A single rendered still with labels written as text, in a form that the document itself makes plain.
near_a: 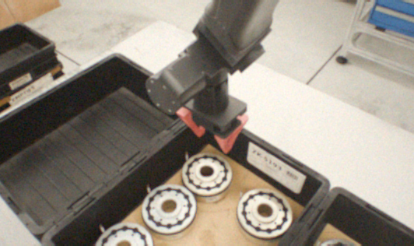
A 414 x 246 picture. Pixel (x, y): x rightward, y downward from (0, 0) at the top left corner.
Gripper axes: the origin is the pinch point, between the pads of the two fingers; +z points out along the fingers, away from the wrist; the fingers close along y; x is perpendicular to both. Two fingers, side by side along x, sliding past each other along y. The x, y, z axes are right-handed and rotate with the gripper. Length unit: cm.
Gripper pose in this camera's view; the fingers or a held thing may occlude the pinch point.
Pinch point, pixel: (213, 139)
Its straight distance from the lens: 61.8
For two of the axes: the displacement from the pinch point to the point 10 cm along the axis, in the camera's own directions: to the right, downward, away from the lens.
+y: 7.5, 4.4, -4.9
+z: 0.6, 7.0, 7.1
